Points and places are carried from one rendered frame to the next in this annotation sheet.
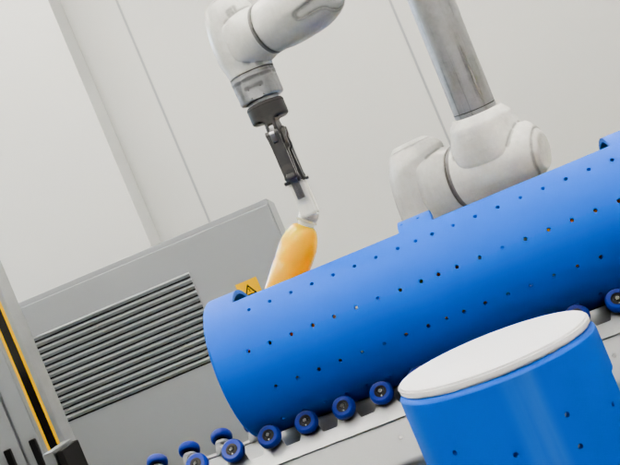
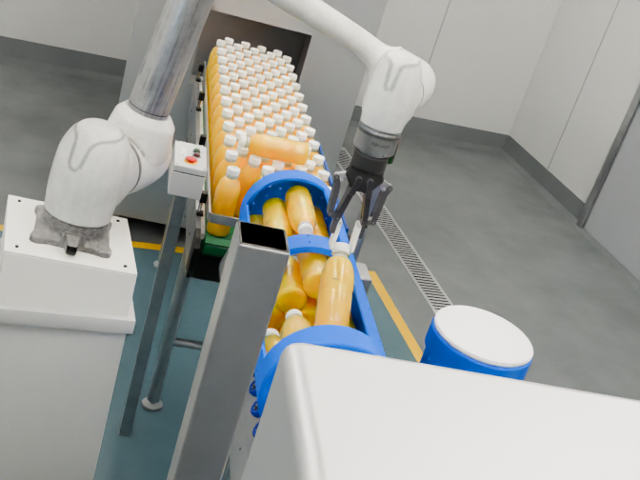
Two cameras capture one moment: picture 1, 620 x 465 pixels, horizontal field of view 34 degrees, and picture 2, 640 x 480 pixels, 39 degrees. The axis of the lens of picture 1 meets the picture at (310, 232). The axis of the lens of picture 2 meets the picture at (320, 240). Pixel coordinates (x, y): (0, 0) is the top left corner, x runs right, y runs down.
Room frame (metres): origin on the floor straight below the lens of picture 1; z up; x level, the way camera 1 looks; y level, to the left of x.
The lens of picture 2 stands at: (2.71, 1.61, 2.14)
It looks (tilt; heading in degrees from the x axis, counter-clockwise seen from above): 25 degrees down; 247
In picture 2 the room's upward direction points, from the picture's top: 18 degrees clockwise
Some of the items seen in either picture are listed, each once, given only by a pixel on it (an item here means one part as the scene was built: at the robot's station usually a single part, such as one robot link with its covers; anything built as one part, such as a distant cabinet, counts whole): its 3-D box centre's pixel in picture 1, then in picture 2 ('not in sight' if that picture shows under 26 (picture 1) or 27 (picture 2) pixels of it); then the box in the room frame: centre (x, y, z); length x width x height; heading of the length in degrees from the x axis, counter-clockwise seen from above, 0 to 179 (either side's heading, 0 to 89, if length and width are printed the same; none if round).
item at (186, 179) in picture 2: not in sight; (187, 169); (2.11, -0.93, 1.05); 0.20 x 0.10 x 0.10; 81
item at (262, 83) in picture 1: (257, 89); (376, 139); (1.95, -0.02, 1.57); 0.09 x 0.09 x 0.06
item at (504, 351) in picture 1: (492, 353); (483, 334); (1.40, -0.17, 1.03); 0.28 x 0.28 x 0.01
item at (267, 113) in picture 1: (272, 124); (366, 170); (1.95, -0.02, 1.50); 0.08 x 0.07 x 0.09; 171
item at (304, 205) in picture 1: (303, 198); (354, 236); (1.93, -0.01, 1.35); 0.03 x 0.01 x 0.07; 81
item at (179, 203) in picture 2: not in sight; (151, 316); (2.11, -0.93, 0.50); 0.04 x 0.04 x 1.00; 81
